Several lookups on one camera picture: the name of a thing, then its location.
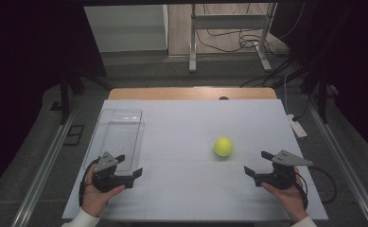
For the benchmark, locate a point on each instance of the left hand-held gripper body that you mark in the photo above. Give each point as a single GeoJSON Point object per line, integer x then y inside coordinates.
{"type": "Point", "coordinates": [106, 162]}

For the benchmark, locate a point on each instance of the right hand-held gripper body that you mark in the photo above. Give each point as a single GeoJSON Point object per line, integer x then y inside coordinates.
{"type": "Point", "coordinates": [287, 160]}

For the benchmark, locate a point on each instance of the clear plastic tray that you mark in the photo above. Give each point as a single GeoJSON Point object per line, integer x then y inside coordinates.
{"type": "Point", "coordinates": [121, 135]}

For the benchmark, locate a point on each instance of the yellow tennis ball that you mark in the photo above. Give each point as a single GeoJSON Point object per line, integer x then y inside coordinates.
{"type": "Point", "coordinates": [223, 147]}

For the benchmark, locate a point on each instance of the person's left hand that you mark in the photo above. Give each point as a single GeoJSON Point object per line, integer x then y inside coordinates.
{"type": "Point", "coordinates": [93, 200]}

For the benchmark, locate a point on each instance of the person's right hand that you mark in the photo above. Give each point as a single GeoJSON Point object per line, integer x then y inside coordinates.
{"type": "Point", "coordinates": [292, 200]}

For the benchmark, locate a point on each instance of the white power strip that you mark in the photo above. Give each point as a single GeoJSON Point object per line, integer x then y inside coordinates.
{"type": "Point", "coordinates": [297, 127]}

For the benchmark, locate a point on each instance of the black stand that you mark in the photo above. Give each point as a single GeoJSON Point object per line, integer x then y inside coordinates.
{"type": "Point", "coordinates": [65, 97]}
{"type": "Point", "coordinates": [322, 97]}

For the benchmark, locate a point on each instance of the dark curtain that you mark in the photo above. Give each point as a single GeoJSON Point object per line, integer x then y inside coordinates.
{"type": "Point", "coordinates": [355, 56]}
{"type": "Point", "coordinates": [24, 63]}

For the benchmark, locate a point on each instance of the white cabinet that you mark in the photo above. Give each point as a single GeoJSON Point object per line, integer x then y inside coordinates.
{"type": "Point", "coordinates": [125, 28]}

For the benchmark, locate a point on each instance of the black floor frame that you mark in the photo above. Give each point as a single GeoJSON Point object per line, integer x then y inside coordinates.
{"type": "Point", "coordinates": [74, 135]}

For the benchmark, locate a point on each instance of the aluminium floor rail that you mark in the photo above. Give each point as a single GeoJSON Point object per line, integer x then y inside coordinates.
{"type": "Point", "coordinates": [43, 176]}
{"type": "Point", "coordinates": [345, 170]}

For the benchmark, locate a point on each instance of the grey metal stand frame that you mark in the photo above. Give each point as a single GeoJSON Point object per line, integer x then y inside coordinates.
{"type": "Point", "coordinates": [229, 22]}

